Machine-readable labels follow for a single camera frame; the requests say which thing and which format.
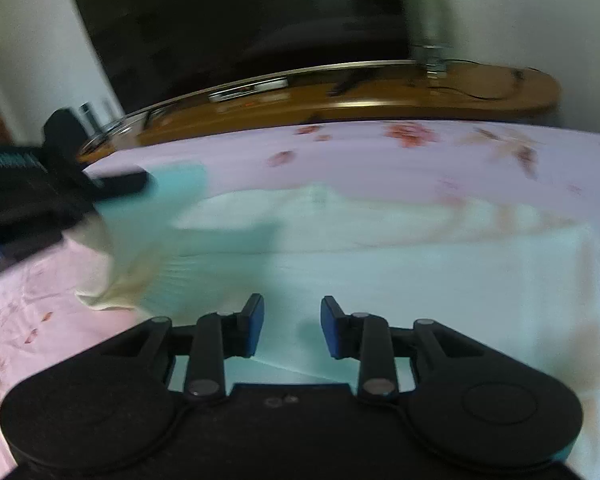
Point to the black remote control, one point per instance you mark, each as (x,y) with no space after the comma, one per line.
(350,82)

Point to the pink floral bed sheet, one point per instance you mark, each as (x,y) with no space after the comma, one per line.
(380,160)

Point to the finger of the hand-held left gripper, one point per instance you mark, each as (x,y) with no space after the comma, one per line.
(122,183)

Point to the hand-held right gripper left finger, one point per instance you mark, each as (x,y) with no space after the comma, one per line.
(253,326)

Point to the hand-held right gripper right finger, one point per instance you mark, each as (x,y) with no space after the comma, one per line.
(332,327)

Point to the silver set-top box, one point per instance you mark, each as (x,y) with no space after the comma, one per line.
(247,90)

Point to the black television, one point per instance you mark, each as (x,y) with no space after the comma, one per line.
(230,25)

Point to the clear glass ornament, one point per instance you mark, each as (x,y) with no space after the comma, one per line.
(92,112)

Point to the wooden television cabinet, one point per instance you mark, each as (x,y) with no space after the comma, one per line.
(380,105)

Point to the white small garment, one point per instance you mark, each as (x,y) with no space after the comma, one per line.
(380,280)

